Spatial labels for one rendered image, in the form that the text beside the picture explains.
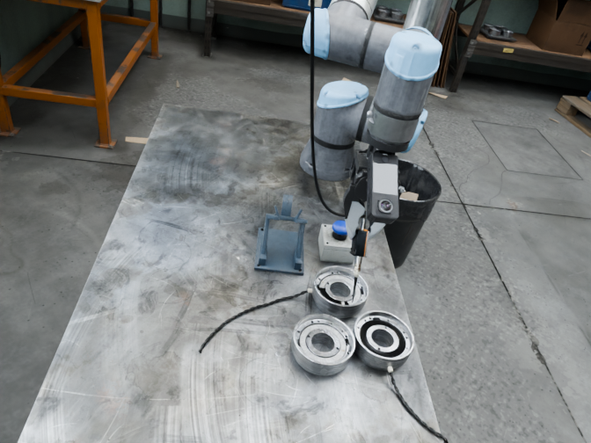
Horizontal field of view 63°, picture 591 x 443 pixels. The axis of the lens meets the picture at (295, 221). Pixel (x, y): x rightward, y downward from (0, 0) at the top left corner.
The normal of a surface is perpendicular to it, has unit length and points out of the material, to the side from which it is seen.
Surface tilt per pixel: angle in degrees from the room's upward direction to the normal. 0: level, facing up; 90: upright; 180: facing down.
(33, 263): 0
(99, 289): 0
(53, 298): 0
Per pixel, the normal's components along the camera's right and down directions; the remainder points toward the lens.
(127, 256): 0.16, -0.78
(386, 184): 0.17, -0.33
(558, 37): 0.02, 0.63
